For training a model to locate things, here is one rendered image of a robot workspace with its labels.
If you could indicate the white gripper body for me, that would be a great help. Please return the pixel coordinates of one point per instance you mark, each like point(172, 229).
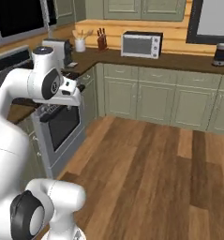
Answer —
point(69, 100)

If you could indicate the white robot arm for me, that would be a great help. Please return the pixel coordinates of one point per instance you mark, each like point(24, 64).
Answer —
point(10, 150)

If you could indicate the white and black coffee machine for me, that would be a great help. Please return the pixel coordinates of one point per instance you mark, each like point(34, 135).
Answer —
point(55, 47)

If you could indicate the green base cupboard with drawer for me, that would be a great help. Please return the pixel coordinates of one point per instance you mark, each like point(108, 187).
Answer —
point(89, 100)

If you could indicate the black glass oven door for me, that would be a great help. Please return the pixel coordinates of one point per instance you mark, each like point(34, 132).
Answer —
point(65, 129)

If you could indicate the small grey flat tray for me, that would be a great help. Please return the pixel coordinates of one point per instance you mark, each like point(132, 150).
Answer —
point(72, 64)

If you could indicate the steel stove with oven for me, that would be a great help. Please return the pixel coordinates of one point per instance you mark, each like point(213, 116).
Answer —
point(66, 150)

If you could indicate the white utensil pot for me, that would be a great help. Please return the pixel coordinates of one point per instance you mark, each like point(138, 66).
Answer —
point(80, 45)

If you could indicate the wooden spatula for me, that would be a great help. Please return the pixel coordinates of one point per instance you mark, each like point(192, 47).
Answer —
point(74, 34)

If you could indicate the brown knife block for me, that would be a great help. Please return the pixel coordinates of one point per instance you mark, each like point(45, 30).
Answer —
point(101, 42)

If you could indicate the wooden spoon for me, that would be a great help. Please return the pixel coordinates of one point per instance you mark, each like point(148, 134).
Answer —
point(88, 33)

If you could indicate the green base cupboard beside stove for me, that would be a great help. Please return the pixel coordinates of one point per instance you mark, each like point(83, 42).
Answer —
point(38, 162)

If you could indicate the green base cupboard run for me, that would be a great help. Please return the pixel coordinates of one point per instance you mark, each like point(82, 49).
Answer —
point(157, 97)

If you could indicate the white toaster oven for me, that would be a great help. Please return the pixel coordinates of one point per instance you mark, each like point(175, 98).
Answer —
point(141, 45)

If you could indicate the black grey framed microwave oven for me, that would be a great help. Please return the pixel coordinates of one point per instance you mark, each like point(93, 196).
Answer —
point(19, 15)

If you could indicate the dark framed window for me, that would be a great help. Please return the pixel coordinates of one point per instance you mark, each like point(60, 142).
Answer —
point(215, 17)

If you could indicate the narrow green wall cupboard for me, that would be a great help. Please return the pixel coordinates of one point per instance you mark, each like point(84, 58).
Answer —
point(66, 11)

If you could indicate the green wall cupboards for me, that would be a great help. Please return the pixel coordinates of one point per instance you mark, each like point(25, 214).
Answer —
point(141, 9)

